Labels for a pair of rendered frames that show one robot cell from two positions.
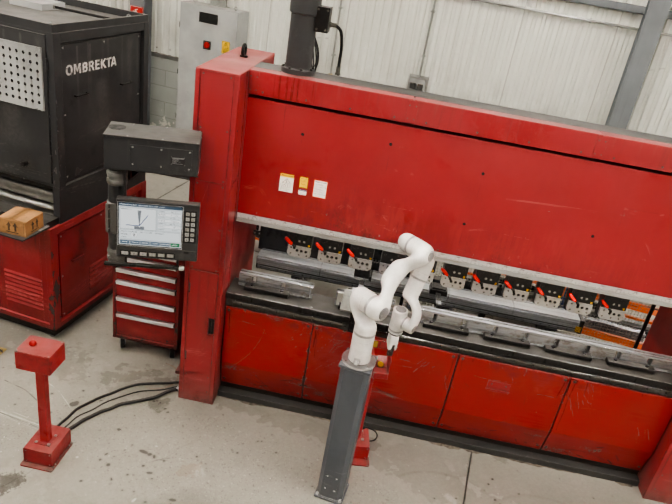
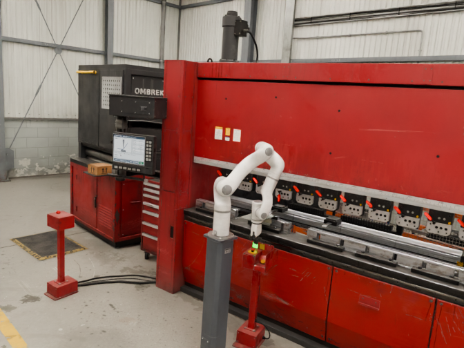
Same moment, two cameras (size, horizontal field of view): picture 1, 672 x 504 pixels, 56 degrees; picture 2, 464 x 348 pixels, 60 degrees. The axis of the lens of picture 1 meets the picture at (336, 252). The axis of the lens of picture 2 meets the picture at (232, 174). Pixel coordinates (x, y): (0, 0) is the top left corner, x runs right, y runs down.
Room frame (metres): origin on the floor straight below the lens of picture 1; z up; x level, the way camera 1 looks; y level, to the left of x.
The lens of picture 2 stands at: (0.53, -1.72, 1.97)
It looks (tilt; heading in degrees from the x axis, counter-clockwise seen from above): 10 degrees down; 32
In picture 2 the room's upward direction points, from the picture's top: 4 degrees clockwise
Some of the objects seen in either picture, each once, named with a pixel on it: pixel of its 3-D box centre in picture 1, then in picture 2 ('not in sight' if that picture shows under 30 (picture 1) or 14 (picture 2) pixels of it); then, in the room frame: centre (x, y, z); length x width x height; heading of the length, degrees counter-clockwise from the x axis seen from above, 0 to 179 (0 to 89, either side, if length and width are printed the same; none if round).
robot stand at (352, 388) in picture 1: (344, 429); (216, 298); (2.86, -0.22, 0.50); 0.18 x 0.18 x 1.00; 77
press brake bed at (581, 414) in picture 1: (436, 385); (324, 300); (3.54, -0.84, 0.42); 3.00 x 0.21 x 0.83; 86
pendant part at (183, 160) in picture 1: (152, 203); (137, 140); (3.29, 1.09, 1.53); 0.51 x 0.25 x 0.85; 102
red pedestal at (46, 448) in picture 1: (43, 400); (61, 253); (2.76, 1.52, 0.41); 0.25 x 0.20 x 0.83; 176
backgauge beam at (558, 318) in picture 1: (417, 289); (320, 224); (3.90, -0.61, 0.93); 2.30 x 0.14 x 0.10; 86
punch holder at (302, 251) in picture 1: (300, 243); (229, 177); (3.65, 0.23, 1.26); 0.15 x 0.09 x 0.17; 86
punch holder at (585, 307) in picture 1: (579, 299); (440, 221); (3.54, -1.56, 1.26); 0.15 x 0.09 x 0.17; 86
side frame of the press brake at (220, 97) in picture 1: (224, 230); (197, 176); (3.86, 0.77, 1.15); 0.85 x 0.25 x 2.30; 176
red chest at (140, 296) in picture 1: (158, 285); (170, 220); (4.07, 1.28, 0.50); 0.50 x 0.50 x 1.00; 86
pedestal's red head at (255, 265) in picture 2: (373, 358); (257, 256); (3.25, -0.34, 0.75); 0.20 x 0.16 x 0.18; 95
